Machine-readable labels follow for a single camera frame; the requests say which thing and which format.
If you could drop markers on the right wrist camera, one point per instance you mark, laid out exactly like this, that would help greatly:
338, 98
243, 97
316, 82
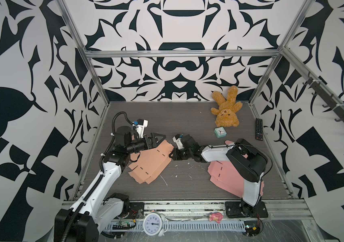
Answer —
178, 140

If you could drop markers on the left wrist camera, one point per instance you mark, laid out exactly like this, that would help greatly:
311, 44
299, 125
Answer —
139, 127

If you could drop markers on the orange cardboard box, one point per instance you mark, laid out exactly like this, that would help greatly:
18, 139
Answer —
151, 163

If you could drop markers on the black remote control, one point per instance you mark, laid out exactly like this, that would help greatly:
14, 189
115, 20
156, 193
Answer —
259, 129

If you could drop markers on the white round alarm clock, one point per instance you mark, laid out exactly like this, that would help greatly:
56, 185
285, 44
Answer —
155, 224

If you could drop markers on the green circuit board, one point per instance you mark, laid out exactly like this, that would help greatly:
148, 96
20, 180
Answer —
122, 225
252, 229

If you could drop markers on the small pink toy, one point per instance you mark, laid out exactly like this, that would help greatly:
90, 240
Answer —
216, 217

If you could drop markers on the white slotted cable duct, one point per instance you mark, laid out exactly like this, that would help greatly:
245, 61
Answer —
187, 226

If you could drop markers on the small teal alarm clock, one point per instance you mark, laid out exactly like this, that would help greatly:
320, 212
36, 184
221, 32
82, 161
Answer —
220, 132

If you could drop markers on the left green circuit board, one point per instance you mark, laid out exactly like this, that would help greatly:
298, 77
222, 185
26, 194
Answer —
122, 225

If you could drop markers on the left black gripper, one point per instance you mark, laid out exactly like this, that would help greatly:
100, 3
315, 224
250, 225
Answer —
151, 144

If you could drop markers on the pink flat cardboard box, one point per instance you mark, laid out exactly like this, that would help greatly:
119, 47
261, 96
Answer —
237, 168

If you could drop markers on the black wall hook rail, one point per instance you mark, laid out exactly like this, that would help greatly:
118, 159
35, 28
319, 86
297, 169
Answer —
331, 100

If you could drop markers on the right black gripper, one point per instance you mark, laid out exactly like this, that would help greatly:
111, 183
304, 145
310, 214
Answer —
175, 152

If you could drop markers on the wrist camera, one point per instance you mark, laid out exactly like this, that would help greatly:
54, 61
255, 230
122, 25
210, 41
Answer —
139, 127
178, 140

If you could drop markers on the right green circuit board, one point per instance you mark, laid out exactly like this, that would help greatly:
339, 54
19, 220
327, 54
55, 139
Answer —
252, 229

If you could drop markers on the brown teddy bear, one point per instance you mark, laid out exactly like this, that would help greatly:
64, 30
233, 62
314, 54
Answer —
228, 107

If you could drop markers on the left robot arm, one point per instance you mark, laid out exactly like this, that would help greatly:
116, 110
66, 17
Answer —
87, 218

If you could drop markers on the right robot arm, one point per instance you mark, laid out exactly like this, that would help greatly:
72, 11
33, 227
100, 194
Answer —
241, 209

